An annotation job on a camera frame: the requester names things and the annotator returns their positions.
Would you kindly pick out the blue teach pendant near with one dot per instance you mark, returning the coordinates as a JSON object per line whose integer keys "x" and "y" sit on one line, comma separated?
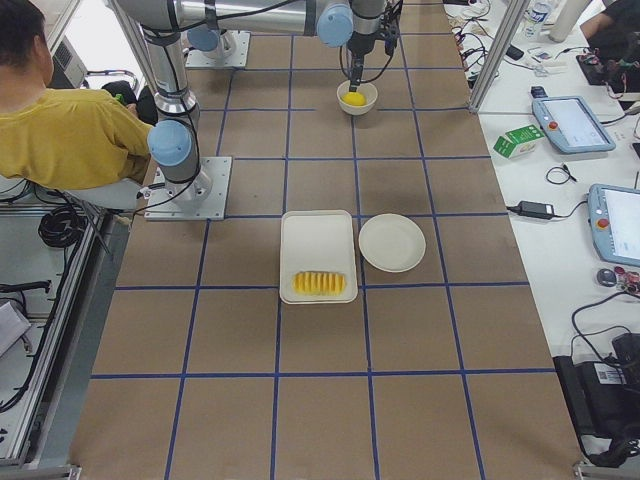
{"x": 614, "y": 223}

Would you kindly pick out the black power adapter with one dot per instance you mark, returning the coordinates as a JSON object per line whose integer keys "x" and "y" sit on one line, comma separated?
{"x": 536, "y": 210}

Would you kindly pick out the yellow lemon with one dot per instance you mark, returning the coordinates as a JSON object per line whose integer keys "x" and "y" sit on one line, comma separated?
{"x": 354, "y": 98}

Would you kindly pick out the white rectangular tray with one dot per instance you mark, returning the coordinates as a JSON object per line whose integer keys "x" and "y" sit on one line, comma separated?
{"x": 320, "y": 240}

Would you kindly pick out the black phone device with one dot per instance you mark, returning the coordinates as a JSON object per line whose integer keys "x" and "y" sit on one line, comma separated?
{"x": 514, "y": 53}

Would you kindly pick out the blue teach pendant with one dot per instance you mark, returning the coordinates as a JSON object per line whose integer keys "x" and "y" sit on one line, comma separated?
{"x": 614, "y": 223}
{"x": 570, "y": 125}

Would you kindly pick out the blue teach pendant far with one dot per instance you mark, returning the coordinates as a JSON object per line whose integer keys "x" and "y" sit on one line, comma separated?
{"x": 570, "y": 125}

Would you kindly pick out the person in yellow shirt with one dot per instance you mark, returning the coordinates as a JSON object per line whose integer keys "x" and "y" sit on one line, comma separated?
{"x": 65, "y": 139}

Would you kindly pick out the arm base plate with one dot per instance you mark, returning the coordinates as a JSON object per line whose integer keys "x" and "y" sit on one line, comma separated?
{"x": 205, "y": 198}
{"x": 195, "y": 60}

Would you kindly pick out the cream round plate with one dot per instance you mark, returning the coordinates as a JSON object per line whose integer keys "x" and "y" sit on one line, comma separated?
{"x": 392, "y": 243}

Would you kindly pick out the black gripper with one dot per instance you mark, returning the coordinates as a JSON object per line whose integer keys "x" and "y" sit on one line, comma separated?
{"x": 358, "y": 44}

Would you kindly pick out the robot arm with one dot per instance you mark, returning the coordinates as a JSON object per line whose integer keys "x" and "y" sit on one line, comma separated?
{"x": 172, "y": 36}
{"x": 214, "y": 44}

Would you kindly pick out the sliced yellow bread toy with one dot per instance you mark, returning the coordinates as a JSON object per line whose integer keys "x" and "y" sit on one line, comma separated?
{"x": 319, "y": 283}

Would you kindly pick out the aluminium frame post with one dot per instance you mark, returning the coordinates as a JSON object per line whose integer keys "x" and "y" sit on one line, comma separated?
{"x": 505, "y": 32}

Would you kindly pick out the white ceramic bowl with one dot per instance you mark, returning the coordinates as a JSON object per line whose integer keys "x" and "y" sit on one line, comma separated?
{"x": 368, "y": 90}

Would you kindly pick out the green white small box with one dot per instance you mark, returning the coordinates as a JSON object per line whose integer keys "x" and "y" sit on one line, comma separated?
{"x": 518, "y": 142}

